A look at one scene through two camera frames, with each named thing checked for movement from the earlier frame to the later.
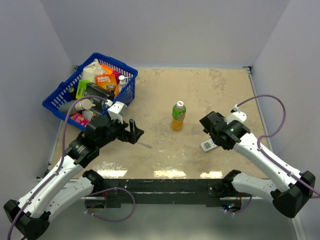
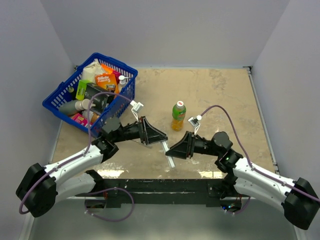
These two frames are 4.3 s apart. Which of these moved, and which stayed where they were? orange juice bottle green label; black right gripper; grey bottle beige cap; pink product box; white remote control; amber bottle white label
Moved: white remote control; black right gripper
Stayed: orange juice bottle green label; grey bottle beige cap; pink product box; amber bottle white label
